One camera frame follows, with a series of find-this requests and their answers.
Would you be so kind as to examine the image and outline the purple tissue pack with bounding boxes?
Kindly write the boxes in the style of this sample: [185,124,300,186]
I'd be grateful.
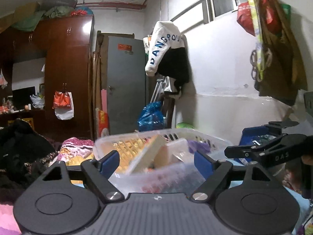
[187,140,211,154]

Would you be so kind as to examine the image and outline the blue shopping bag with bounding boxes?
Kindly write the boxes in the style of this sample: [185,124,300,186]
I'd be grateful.
[239,125,282,145]

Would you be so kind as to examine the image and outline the pink floral bedding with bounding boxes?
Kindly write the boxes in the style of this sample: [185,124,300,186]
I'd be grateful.
[48,137,94,167]

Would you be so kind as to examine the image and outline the brown hanging bags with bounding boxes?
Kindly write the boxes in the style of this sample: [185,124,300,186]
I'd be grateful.
[247,0,308,106]

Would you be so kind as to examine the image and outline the white plastic laundry basket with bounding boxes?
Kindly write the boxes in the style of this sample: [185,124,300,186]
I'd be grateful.
[93,128,231,196]

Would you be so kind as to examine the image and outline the wooden box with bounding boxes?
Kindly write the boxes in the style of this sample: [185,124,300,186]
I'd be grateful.
[125,134,167,175]

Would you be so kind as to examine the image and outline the orange white hanging bag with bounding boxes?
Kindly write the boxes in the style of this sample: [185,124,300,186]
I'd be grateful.
[52,91,74,120]

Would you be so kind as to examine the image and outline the dark clothes pile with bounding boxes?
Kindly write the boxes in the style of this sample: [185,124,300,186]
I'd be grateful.
[1,119,58,203]

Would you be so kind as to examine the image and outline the blue plastic bag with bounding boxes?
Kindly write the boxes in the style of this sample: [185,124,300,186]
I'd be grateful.
[137,101,165,132]

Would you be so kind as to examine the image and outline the red hanging bag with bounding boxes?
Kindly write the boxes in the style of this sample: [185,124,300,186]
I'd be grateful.
[237,2,255,36]

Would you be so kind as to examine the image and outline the grey metal door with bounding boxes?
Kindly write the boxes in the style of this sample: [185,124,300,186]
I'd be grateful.
[107,37,146,135]

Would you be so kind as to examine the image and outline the white black hanging jacket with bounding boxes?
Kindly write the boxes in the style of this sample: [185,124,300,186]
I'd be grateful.
[145,21,189,99]

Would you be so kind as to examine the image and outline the dark red wooden wardrobe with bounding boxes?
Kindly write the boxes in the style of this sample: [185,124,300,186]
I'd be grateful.
[1,15,94,141]

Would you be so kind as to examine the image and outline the green cloth atop wardrobe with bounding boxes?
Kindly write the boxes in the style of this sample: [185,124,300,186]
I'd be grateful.
[11,6,74,32]

